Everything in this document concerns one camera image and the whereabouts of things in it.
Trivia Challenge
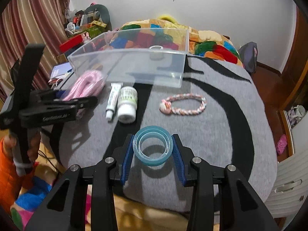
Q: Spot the red box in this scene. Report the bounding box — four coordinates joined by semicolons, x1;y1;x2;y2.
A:
59;34;83;53

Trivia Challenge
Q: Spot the white ointment tube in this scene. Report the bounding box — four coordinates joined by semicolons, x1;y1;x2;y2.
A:
105;83;123;121

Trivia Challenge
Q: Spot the striped red curtain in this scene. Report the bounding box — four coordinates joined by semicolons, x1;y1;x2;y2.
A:
1;0;69;101

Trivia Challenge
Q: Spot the blue tape roll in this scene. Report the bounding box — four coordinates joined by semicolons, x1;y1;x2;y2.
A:
133;126;173;166

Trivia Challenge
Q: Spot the white drawer cabinet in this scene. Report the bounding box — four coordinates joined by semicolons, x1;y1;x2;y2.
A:
265;150;308;218

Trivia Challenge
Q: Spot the yellow pillow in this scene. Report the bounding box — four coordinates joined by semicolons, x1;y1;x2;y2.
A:
157;14;177;24

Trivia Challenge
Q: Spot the purple backpack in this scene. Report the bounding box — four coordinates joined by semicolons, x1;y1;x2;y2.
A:
239;42;258;74

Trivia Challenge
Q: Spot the left hand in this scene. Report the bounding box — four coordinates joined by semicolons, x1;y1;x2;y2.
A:
1;129;41;176

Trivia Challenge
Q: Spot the grey black blanket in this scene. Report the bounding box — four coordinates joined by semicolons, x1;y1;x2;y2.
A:
51;56;277;212

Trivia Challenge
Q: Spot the cluttered bedside table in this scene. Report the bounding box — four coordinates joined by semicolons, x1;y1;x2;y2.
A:
61;3;112;58

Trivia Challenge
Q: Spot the white medicine bottle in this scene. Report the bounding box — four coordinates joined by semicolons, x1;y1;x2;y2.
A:
117;86;138;124

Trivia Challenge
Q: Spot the pink rabbit toy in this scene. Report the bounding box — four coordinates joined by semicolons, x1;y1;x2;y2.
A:
81;32;91;44

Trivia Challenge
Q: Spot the pink braided rope ring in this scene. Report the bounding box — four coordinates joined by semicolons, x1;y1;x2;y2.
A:
159;93;207;116

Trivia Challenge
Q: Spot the clear plastic storage bin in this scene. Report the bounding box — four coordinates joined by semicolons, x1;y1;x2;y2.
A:
68;31;188;88

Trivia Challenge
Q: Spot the pink jump rope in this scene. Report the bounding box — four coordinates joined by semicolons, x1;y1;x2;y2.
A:
62;70;106;102

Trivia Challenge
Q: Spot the colourful patchwork quilt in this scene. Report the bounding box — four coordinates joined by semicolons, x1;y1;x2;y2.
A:
109;19;243;67

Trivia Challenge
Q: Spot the pink croc shoe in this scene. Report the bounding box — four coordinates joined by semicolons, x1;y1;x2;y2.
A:
276;134;288;155

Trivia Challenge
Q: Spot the blue notebook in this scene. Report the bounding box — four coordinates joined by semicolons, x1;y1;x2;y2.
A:
50;62;73;80

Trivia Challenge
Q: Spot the clear tape roll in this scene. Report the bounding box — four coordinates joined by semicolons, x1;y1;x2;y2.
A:
149;45;164;60

